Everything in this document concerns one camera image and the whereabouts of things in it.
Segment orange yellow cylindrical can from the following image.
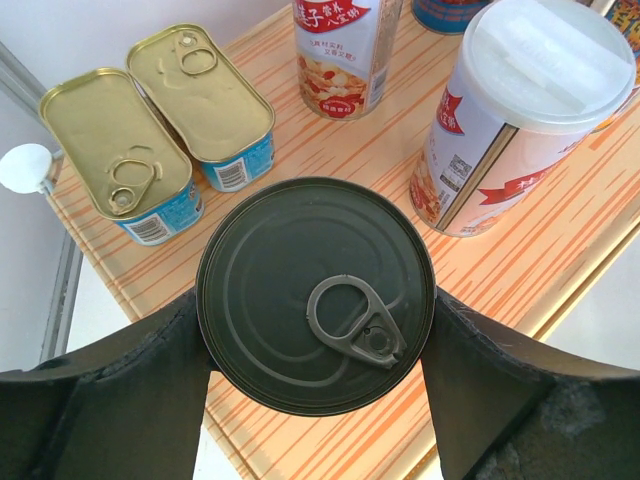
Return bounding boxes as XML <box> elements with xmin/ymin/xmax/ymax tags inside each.
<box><xmin>411</xmin><ymin>0</ymin><xmax>490</xmax><ymax>35</ymax></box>

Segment blue vegetable cylindrical can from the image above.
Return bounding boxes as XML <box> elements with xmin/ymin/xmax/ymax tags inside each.
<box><xmin>589</xmin><ymin>0</ymin><xmax>640</xmax><ymax>135</ymax></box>

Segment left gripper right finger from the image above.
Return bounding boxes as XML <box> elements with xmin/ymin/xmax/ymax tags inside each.
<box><xmin>422</xmin><ymin>291</ymin><xmax>639</xmax><ymax>479</ymax></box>

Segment gold rectangular tin can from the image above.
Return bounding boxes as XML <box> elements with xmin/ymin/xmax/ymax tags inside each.
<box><xmin>126</xmin><ymin>23</ymin><xmax>275</xmax><ymax>192</ymax></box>

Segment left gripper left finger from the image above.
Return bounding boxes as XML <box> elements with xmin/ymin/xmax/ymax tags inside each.
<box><xmin>1</xmin><ymin>292</ymin><xmax>212</xmax><ymax>479</ymax></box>

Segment red white can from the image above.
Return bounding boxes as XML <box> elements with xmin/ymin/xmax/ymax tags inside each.
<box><xmin>410</xmin><ymin>1</ymin><xmax>636</xmax><ymax>237</ymax></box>
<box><xmin>292</xmin><ymin>0</ymin><xmax>402</xmax><ymax>121</ymax></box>

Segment dark navy cylindrical can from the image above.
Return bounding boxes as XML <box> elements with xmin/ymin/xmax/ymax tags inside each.
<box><xmin>195</xmin><ymin>177</ymin><xmax>437</xmax><ymax>417</ymax></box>

